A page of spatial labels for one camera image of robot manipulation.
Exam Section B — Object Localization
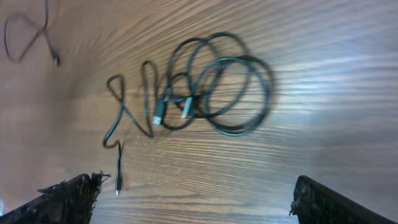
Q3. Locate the thick black USB cable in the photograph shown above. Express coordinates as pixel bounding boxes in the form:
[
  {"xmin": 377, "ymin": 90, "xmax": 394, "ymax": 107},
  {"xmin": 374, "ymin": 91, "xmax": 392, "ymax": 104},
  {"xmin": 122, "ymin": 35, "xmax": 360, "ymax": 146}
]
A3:
[{"xmin": 152, "ymin": 31, "xmax": 276, "ymax": 137}]

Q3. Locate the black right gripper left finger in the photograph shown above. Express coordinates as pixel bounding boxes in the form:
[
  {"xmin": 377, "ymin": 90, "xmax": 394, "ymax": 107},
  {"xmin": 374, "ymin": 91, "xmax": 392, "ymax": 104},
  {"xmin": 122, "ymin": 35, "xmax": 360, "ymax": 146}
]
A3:
[{"xmin": 1, "ymin": 171, "xmax": 111, "ymax": 224}]

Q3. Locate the black USB-C cable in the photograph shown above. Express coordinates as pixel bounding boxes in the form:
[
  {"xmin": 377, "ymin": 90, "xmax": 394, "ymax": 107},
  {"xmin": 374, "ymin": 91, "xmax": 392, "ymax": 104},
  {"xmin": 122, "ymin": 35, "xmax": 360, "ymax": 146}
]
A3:
[{"xmin": 103, "ymin": 59, "xmax": 195, "ymax": 196}]

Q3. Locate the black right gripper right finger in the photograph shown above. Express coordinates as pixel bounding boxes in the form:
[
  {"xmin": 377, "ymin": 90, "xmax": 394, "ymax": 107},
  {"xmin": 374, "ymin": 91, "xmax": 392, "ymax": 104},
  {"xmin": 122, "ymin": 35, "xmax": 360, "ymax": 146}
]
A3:
[{"xmin": 289, "ymin": 175, "xmax": 395, "ymax": 224}]

